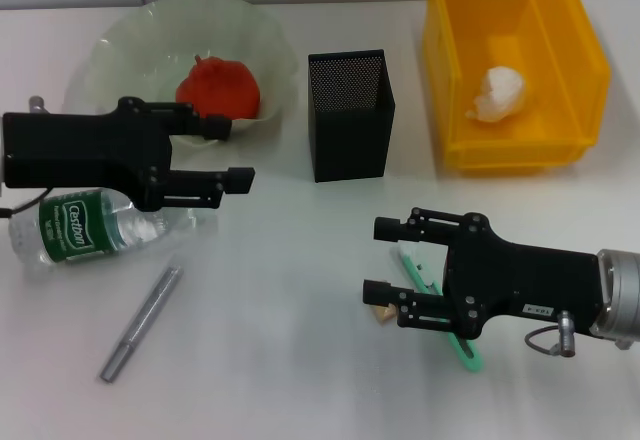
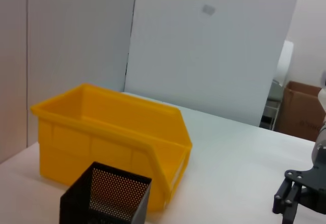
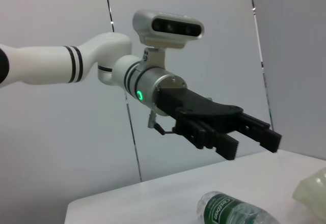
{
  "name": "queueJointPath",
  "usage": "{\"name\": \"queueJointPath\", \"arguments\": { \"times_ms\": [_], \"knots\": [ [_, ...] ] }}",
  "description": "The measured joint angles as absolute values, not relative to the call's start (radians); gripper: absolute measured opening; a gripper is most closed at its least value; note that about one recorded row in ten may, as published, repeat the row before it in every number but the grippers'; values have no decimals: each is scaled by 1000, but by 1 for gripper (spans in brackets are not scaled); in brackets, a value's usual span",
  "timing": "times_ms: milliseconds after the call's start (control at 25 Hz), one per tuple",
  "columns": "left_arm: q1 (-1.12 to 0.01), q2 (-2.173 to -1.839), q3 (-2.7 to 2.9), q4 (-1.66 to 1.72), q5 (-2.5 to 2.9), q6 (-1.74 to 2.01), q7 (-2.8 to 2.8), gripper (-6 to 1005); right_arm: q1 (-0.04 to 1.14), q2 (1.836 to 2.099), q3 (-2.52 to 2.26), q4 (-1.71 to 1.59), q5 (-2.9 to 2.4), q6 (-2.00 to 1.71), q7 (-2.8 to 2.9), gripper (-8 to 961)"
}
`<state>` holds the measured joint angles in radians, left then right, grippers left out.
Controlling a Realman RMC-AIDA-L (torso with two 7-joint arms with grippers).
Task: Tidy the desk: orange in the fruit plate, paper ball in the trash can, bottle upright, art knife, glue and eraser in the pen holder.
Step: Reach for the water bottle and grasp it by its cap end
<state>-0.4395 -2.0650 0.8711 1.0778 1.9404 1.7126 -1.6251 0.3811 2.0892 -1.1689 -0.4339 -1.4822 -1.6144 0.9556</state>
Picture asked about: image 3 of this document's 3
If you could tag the clear green-label water bottle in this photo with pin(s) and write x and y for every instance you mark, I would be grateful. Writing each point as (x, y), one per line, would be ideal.
(229, 211)

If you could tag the pale green glass fruit plate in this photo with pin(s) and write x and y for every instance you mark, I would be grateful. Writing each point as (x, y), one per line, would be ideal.
(313, 188)

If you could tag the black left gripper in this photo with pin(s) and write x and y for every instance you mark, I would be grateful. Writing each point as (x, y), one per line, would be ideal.
(193, 107)

